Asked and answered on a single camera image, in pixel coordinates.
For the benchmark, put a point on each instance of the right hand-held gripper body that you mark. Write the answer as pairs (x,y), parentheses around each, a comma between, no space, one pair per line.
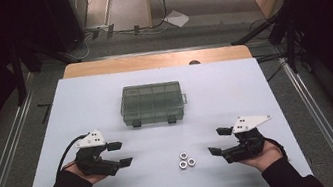
(246,143)

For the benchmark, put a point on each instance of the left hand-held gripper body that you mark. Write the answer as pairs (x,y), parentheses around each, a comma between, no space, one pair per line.
(92,159)

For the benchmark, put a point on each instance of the silver hex nut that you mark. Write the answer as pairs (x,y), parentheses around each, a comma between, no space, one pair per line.
(183,164)
(183,155)
(191,161)

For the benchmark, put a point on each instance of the grey transparent compartment box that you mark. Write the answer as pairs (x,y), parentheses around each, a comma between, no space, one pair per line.
(152,104)

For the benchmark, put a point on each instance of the person's left hand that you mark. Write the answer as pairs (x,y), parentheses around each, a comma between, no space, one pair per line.
(92,178)

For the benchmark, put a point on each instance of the person's right hand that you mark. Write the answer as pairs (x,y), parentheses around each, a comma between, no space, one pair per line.
(264,159)

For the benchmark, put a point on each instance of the white table cover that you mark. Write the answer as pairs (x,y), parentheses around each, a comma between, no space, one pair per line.
(222,98)

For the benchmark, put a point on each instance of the wooden table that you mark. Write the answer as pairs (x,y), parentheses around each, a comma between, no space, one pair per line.
(149,60)

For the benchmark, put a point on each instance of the black tripod stand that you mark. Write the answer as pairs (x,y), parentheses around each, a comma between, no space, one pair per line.
(290,47)

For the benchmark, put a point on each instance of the black metal stand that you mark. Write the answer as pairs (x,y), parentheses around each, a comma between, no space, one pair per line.
(19,79)

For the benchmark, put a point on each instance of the small black plug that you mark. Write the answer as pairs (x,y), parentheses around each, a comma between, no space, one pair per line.
(95,34)
(110,31)
(136,29)

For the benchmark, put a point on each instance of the white paper sheet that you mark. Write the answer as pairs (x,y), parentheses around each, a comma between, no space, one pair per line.
(177,18)

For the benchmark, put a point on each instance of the black cabinet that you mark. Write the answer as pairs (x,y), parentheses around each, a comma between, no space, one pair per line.
(55,20)

